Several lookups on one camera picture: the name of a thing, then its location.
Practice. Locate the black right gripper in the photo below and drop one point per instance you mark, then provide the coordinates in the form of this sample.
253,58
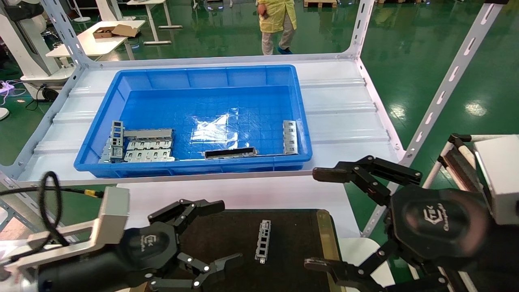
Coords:
438,227

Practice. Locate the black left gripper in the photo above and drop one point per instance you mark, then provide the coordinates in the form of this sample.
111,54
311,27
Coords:
150,249

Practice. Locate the perforated grey metal part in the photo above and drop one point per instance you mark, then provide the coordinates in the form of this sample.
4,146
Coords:
258,247

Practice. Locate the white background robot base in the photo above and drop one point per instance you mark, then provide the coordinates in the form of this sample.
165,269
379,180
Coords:
24,44

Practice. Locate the black tray container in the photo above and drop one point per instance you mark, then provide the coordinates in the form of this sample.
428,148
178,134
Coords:
292,231

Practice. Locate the dark long metal part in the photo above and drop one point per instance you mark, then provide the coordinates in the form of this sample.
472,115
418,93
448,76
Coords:
231,153

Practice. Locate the slotted silver metal part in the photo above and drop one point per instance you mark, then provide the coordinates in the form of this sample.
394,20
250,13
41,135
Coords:
134,144
129,156
290,138

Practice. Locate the clear plastic film sheet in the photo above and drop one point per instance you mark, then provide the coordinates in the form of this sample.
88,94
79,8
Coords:
211,129

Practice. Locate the long grey metal channel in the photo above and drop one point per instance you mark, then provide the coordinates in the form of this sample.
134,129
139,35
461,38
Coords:
148,133

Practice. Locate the blue plastic bin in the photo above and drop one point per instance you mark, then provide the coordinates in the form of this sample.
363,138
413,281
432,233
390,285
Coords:
202,101

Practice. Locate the open cardboard box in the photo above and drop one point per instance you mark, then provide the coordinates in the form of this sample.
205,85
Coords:
123,29

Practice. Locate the white background table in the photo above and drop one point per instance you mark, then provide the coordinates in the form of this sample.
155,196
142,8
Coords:
93,42

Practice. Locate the person in yellow coat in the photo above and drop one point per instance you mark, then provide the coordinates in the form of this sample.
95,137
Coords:
277,16

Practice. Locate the wooden pallet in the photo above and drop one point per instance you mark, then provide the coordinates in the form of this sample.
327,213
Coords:
320,3

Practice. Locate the white desk with legs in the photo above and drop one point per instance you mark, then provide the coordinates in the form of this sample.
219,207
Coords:
150,16

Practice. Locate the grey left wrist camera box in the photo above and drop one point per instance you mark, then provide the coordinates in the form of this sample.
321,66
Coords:
115,211

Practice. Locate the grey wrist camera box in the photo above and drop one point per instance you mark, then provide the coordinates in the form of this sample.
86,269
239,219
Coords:
502,178
115,211

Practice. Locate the upright grey metal bracket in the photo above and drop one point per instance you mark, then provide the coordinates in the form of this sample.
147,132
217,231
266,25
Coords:
116,152

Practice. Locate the small grey metal bracket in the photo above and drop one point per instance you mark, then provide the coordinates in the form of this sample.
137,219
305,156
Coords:
106,154

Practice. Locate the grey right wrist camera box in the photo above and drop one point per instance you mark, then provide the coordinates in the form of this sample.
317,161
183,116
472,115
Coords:
502,178

